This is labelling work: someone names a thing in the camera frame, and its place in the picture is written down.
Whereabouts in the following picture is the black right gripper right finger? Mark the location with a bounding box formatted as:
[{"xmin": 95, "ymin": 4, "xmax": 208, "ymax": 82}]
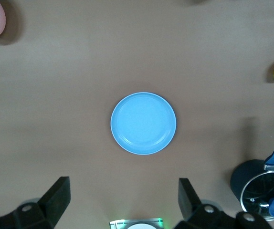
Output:
[{"xmin": 172, "ymin": 177, "xmax": 271, "ymax": 229}]

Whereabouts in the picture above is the blue plate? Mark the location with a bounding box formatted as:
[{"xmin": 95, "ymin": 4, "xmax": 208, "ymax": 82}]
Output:
[{"xmin": 110, "ymin": 92, "xmax": 177, "ymax": 155}]

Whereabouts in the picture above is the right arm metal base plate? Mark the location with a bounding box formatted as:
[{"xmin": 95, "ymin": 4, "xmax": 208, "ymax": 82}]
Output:
[{"xmin": 109, "ymin": 217, "xmax": 164, "ymax": 229}]

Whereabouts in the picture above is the glass lid with blue knob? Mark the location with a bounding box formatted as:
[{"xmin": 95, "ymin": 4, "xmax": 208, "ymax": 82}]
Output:
[{"xmin": 240, "ymin": 170, "xmax": 274, "ymax": 221}]

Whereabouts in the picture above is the dark blue saucepan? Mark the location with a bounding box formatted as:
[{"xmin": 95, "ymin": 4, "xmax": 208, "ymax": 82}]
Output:
[{"xmin": 230, "ymin": 114, "xmax": 274, "ymax": 221}]

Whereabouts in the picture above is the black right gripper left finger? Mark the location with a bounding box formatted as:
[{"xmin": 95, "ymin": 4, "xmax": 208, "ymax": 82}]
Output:
[{"xmin": 0, "ymin": 176, "xmax": 70, "ymax": 229}]

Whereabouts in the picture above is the brown table cloth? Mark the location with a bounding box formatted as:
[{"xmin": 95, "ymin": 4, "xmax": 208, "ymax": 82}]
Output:
[{"xmin": 0, "ymin": 0, "xmax": 274, "ymax": 229}]

